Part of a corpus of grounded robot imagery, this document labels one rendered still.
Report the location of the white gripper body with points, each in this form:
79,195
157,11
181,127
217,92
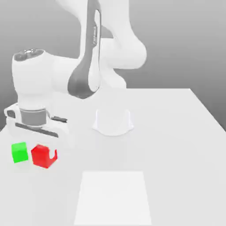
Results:
53,128

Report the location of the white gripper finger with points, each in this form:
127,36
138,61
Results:
51,152

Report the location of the small red cube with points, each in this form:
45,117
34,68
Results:
39,156

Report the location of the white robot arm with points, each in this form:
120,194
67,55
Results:
31,79

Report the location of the small green cube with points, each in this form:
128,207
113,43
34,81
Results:
19,152

